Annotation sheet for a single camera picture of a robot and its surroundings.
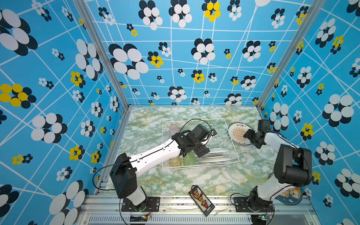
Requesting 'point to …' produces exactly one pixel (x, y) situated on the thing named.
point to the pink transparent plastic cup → (173, 129)
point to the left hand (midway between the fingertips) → (203, 140)
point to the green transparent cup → (189, 160)
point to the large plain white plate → (214, 160)
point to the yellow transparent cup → (176, 161)
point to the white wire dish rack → (221, 149)
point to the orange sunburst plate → (236, 132)
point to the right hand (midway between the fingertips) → (250, 138)
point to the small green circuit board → (141, 218)
